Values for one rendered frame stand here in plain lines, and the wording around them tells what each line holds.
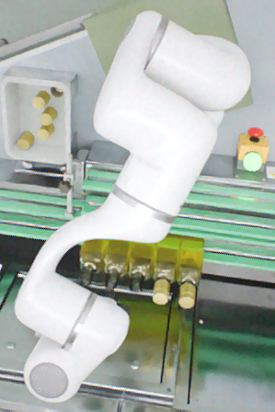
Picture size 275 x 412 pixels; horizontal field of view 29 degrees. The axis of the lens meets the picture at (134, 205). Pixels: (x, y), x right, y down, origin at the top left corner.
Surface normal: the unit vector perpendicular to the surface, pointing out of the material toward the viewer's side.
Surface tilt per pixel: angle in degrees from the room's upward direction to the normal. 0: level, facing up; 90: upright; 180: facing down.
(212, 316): 90
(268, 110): 0
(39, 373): 21
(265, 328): 89
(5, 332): 90
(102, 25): 2
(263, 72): 0
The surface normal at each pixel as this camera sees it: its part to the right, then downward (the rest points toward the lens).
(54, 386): -0.08, 0.26
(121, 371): 0.06, -0.83
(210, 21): -0.16, 0.56
